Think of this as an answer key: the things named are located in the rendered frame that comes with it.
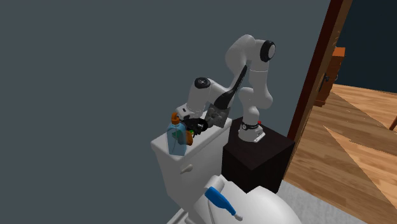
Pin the brown wooden door frame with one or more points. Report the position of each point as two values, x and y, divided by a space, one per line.
319 62

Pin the white toilet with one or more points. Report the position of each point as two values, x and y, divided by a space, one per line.
192 155

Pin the grey patterned box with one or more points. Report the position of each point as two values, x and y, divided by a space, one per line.
218 117

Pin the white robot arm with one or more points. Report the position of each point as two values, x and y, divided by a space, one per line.
259 93

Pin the blue white electric toothbrush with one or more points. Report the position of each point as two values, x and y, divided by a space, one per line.
217 198

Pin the blue soap bottle orange pump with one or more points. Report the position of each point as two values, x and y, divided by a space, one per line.
176 139

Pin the small orange object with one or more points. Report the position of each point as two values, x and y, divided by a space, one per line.
189 140

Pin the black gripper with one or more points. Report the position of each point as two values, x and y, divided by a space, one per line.
196 124

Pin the dark robot stand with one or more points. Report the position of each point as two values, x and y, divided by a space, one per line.
257 161

